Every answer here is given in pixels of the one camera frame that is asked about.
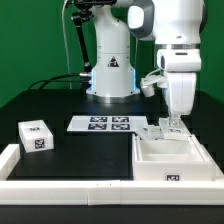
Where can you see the white U-shaped fence frame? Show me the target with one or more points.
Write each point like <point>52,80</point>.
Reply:
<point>107,192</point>

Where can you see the white marker plate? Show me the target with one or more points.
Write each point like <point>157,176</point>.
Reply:
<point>107,123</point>

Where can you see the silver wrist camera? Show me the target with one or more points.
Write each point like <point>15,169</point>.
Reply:
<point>147,84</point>

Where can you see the white cabinet body box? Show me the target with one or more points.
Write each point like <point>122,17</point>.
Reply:
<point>171,160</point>

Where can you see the white cabinet door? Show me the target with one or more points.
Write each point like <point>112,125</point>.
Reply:
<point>180,133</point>
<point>150,132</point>

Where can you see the white cabinet top block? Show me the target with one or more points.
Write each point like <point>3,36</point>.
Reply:
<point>35,136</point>

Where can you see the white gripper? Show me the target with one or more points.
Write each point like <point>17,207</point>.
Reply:
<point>179,68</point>

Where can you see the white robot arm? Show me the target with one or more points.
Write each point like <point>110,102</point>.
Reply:
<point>174,26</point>

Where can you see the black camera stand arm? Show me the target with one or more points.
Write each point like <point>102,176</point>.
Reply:
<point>83,15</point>

